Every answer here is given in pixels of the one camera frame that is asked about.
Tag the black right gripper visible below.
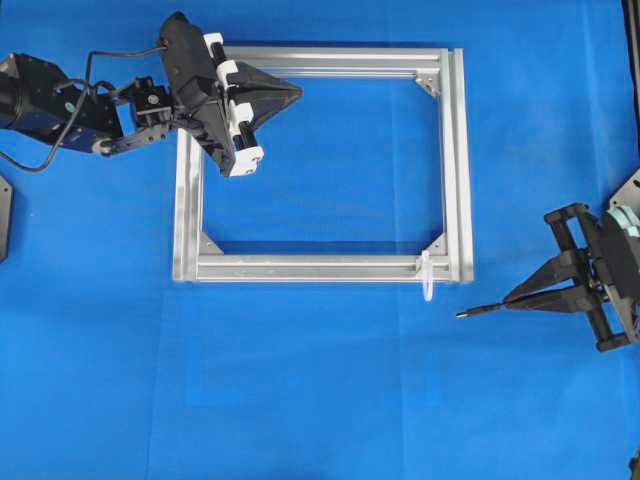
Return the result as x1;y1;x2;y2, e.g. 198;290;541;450
503;203;639;352

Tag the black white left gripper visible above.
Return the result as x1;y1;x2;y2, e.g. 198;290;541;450
185;34;303;177

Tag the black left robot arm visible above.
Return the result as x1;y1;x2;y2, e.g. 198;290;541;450
1;25;303;177

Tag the black vertical pole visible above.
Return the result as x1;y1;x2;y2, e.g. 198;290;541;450
622;0;639;107

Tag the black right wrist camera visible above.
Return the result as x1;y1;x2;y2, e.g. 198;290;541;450
601;205;639;301

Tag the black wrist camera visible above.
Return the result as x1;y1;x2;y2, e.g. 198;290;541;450
601;205;639;301
157;11;220;112

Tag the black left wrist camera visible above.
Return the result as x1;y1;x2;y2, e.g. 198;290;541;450
157;11;220;112

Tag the black left camera cable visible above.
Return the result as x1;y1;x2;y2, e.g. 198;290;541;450
0;44;169;175

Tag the aluminium extrusion frame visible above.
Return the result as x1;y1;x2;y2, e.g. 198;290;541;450
172;46;474;284

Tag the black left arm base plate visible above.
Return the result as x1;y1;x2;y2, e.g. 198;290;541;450
0;176;13;262

